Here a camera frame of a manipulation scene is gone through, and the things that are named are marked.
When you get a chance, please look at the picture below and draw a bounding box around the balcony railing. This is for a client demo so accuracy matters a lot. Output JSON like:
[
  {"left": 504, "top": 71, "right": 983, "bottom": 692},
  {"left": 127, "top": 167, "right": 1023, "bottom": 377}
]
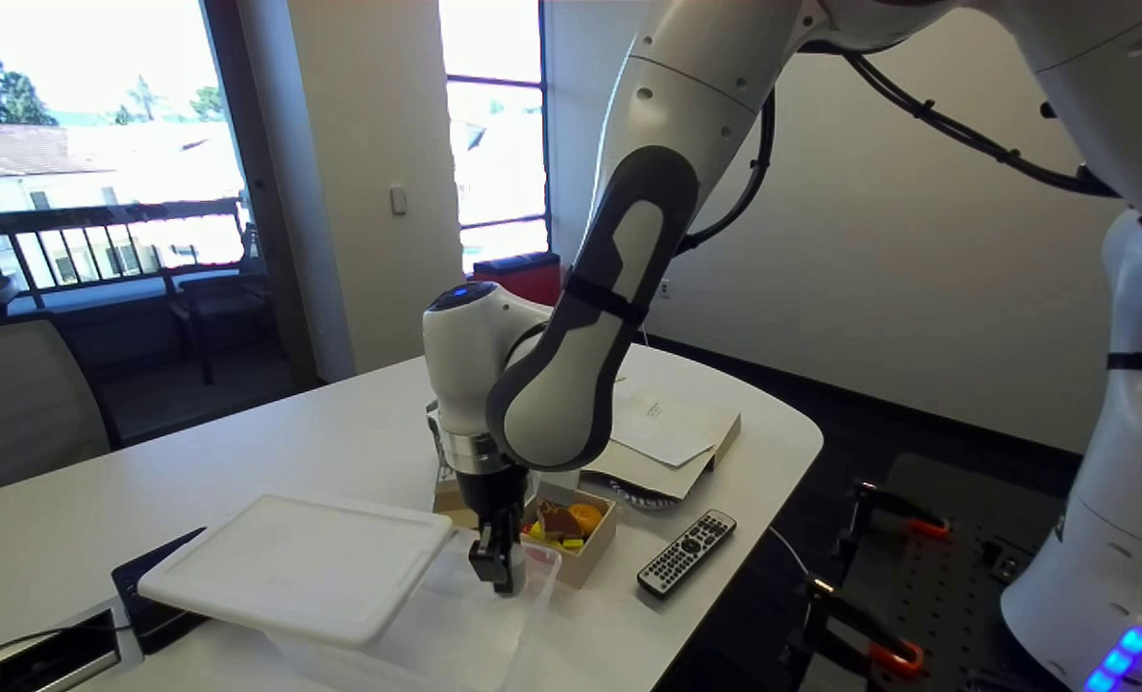
[{"left": 0, "top": 190, "right": 248, "bottom": 306}]

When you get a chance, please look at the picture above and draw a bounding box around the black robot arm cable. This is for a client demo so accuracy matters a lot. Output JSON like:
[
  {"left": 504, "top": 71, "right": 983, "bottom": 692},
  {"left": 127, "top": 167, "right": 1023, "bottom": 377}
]
[{"left": 675, "top": 47, "right": 1125, "bottom": 258}]

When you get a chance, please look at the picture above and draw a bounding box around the black clamp orange handle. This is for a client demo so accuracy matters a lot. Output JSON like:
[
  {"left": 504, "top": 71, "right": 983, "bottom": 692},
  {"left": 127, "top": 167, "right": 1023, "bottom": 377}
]
[
  {"left": 807, "top": 575, "right": 935, "bottom": 684},
  {"left": 855, "top": 477, "right": 961, "bottom": 547}
]

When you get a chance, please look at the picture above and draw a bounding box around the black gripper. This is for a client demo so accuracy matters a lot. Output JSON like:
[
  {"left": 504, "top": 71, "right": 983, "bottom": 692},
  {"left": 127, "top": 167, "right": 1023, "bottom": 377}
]
[{"left": 454, "top": 462, "right": 530, "bottom": 599}]

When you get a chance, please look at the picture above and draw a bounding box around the white rectangular tray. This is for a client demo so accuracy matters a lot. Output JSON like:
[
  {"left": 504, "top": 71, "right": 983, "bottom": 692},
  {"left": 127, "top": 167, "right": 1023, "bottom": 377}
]
[{"left": 579, "top": 369, "right": 746, "bottom": 508}]

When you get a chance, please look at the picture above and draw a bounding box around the black remote control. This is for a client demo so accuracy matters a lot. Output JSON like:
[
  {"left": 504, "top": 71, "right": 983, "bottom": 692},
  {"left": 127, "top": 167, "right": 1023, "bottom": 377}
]
[{"left": 633, "top": 508, "right": 741, "bottom": 604}]

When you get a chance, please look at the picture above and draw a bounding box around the black flat pad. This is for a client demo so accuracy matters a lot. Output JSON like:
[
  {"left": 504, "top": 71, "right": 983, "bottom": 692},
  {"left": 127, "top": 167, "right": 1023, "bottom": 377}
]
[{"left": 107, "top": 524, "right": 211, "bottom": 658}]

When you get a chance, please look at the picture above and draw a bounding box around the grey office chair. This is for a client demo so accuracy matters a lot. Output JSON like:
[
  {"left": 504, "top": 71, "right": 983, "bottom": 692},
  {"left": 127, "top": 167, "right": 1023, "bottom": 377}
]
[{"left": 0, "top": 313, "right": 123, "bottom": 508}]

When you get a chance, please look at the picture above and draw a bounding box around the white paper sheet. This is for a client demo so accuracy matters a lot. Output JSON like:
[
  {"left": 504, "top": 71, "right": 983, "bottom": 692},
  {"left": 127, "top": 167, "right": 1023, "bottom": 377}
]
[{"left": 609, "top": 371, "right": 729, "bottom": 472}]

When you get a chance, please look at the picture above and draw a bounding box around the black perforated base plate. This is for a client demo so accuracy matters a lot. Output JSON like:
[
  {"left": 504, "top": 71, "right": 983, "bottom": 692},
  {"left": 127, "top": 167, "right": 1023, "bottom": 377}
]
[{"left": 797, "top": 442, "right": 1119, "bottom": 692}]

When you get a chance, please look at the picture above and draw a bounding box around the black tablet device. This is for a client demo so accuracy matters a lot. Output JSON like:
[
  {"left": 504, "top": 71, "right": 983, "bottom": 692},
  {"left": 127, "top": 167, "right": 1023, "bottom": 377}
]
[{"left": 0, "top": 604, "right": 132, "bottom": 692}]

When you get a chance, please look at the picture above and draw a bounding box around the white lunchbox lid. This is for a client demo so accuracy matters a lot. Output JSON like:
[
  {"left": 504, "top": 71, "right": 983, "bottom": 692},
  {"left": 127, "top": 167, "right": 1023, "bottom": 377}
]
[{"left": 136, "top": 489, "right": 459, "bottom": 650}]

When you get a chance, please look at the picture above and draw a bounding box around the black outdoor chair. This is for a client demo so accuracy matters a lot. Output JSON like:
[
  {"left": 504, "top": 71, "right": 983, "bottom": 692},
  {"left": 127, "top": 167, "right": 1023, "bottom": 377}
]
[{"left": 163, "top": 258, "right": 282, "bottom": 389}]

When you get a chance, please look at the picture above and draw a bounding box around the small open wooden box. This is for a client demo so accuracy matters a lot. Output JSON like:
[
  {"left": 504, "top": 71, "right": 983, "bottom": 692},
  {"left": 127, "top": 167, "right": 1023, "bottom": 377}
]
[{"left": 515, "top": 480, "right": 623, "bottom": 588}]

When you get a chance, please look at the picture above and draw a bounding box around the red chair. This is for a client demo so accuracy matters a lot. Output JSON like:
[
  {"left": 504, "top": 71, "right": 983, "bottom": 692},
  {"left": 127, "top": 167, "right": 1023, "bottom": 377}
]
[{"left": 466, "top": 251, "right": 570, "bottom": 310}]

